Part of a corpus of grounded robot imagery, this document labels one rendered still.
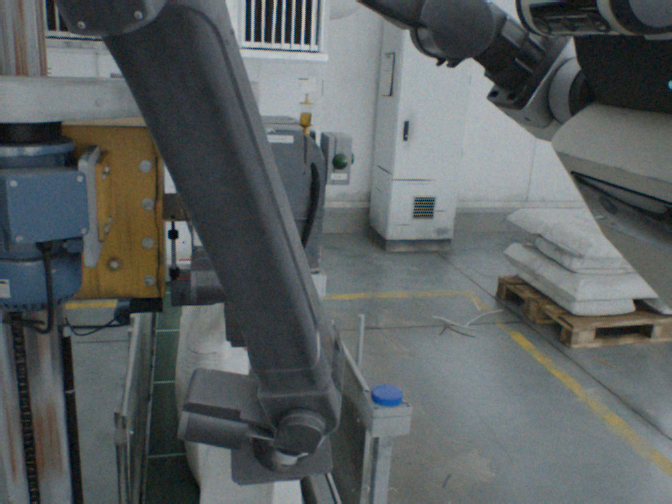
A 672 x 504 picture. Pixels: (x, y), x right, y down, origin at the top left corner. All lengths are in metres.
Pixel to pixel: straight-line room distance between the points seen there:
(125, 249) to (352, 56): 4.29
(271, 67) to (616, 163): 3.31
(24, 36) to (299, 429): 0.89
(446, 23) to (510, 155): 5.15
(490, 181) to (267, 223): 5.56
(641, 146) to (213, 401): 0.48
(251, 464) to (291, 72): 3.38
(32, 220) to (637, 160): 0.73
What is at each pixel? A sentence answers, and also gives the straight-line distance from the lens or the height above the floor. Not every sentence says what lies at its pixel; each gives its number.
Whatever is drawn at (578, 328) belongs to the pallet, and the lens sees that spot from 3.73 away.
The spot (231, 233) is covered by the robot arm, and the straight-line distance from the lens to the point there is 0.39.
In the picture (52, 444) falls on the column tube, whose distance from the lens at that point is 1.45.
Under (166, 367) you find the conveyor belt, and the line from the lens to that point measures 2.37.
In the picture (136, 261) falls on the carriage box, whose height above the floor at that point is 1.10.
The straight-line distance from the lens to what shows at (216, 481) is 1.08.
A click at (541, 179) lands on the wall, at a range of 6.16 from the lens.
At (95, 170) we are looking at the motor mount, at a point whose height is 1.29.
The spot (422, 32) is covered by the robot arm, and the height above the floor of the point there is 1.51.
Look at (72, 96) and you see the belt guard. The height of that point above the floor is 1.40.
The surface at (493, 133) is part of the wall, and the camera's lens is 5.84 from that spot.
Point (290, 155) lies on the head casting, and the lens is 1.17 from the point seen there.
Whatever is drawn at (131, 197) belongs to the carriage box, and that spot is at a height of 1.22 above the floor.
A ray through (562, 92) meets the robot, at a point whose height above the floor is 1.44.
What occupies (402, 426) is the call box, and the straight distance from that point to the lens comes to 1.28.
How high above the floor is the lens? 1.47
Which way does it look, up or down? 17 degrees down
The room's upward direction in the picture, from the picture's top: 3 degrees clockwise
